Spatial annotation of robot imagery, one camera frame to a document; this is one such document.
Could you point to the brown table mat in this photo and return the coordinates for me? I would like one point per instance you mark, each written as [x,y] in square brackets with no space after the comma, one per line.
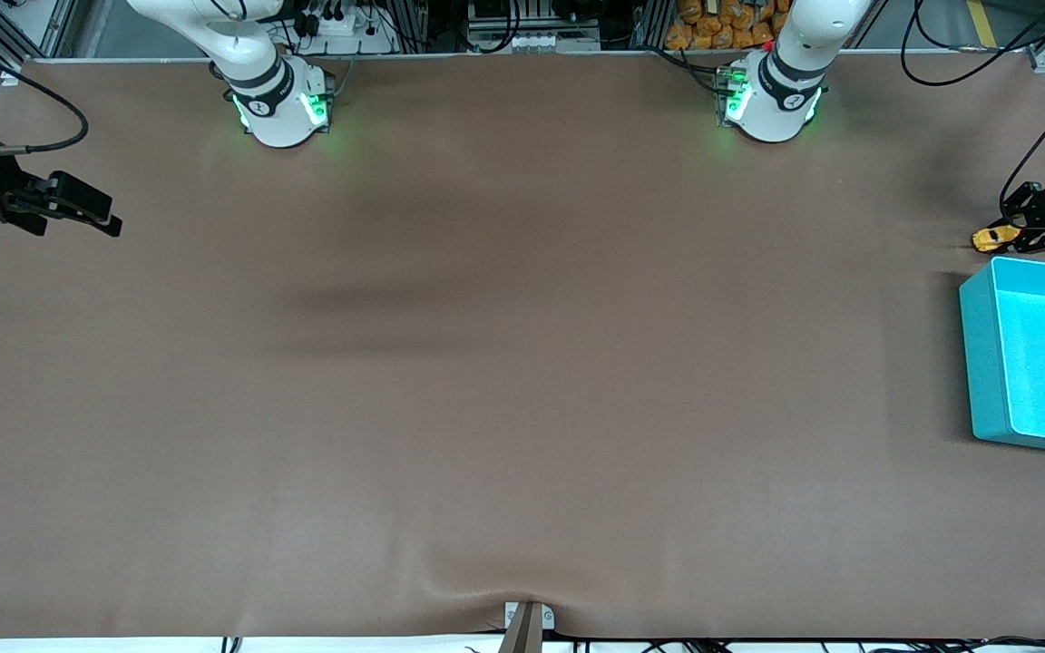
[522,408]

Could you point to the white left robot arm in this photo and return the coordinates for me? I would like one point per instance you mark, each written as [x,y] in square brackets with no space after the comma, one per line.
[772,100]

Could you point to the white power strip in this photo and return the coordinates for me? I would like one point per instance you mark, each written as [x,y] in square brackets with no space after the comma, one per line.
[341,34]

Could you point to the yellow beetle toy car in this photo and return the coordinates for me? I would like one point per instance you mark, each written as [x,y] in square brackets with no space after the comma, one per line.
[992,239]

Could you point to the metal table clamp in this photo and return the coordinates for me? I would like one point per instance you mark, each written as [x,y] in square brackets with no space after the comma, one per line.
[522,628]

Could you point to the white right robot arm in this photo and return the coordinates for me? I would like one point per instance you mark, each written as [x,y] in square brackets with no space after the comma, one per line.
[282,100]

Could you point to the white terminal block device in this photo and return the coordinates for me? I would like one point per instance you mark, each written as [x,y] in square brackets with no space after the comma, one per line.
[532,42]

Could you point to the pile of orange packets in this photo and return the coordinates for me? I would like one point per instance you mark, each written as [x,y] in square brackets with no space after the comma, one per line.
[722,27]

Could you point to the teal plastic storage bin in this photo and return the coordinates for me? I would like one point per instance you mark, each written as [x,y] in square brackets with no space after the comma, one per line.
[985,363]

